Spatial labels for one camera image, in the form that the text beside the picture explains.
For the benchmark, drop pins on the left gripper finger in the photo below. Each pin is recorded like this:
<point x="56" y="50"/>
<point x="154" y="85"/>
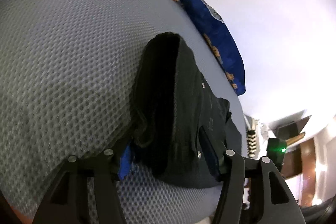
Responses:
<point x="125" y="163"/>

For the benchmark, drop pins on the black pants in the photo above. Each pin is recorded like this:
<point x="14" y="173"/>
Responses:
<point x="183" y="129"/>

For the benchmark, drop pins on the blue floral blanket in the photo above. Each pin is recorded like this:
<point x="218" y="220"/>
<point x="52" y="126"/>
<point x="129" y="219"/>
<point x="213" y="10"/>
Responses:
<point x="212" y="28"/>

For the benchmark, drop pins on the grey mesh mattress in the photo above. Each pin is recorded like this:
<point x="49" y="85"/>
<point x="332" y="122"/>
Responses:
<point x="67" y="71"/>

